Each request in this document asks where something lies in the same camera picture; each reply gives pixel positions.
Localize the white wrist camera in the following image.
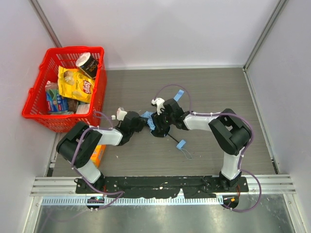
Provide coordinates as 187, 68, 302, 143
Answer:
151, 98, 165, 115
111, 107, 127, 121

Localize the white small box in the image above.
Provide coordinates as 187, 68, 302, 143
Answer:
76, 103, 90, 115

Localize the blue green sponge pack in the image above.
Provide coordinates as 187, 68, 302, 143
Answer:
45, 81, 69, 114

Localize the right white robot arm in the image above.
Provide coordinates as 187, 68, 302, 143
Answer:
151, 98, 253, 191

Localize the black cylindrical snack can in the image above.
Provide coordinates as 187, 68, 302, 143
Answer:
75, 52, 99, 79

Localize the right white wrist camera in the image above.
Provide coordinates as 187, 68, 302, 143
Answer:
151, 98, 165, 115

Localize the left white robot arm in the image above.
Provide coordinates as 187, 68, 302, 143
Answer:
56, 108, 148, 193

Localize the yellow Lays chip bag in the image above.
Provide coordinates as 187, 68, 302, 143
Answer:
58, 66, 95, 103

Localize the red plastic shopping basket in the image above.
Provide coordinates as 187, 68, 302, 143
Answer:
21, 46, 107, 133

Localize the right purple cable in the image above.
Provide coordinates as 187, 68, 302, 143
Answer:
155, 84, 262, 214

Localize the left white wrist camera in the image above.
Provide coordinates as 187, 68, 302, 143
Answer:
111, 107, 127, 121

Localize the white slotted cable duct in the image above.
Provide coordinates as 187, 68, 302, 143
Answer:
41, 196, 223, 206

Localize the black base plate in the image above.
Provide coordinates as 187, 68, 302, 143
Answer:
75, 175, 250, 198

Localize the brown snack package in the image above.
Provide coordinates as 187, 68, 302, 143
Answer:
67, 98, 80, 113

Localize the orange yellow sponge box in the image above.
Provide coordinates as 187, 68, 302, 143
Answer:
91, 145, 106, 168

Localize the light blue folding umbrella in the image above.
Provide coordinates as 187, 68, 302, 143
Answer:
140, 89, 193, 160

